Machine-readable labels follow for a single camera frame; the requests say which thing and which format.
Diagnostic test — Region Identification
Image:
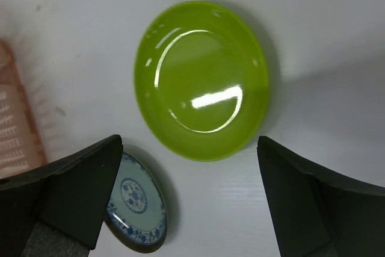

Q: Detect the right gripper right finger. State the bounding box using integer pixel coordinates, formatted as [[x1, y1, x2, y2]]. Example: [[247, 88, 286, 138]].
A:
[[257, 136, 384, 256]]

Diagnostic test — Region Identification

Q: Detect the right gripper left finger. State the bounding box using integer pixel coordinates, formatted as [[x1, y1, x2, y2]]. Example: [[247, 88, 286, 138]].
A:
[[1, 135, 123, 256]]

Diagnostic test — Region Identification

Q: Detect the green plate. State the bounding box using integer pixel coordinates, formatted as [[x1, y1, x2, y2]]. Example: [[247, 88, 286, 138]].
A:
[[134, 1, 270, 161]]

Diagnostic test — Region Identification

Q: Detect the white pink dish rack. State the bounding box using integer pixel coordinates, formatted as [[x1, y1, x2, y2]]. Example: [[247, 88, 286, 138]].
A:
[[1, 40, 48, 179]]

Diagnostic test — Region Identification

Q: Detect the blue white patterned plate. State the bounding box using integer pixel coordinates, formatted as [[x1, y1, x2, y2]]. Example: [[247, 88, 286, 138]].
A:
[[104, 152, 167, 253]]

